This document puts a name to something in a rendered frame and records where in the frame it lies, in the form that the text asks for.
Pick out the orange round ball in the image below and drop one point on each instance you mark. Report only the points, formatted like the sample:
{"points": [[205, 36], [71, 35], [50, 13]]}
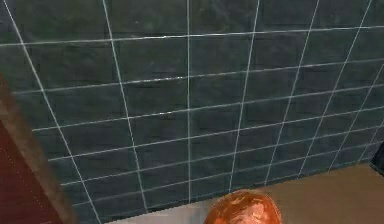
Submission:
{"points": [[243, 208]]}

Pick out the dark red room door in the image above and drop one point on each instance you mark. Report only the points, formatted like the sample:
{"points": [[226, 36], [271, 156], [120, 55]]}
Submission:
{"points": [[16, 186]]}

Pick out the black object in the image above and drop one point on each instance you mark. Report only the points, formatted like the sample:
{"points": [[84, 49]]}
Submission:
{"points": [[379, 159]]}

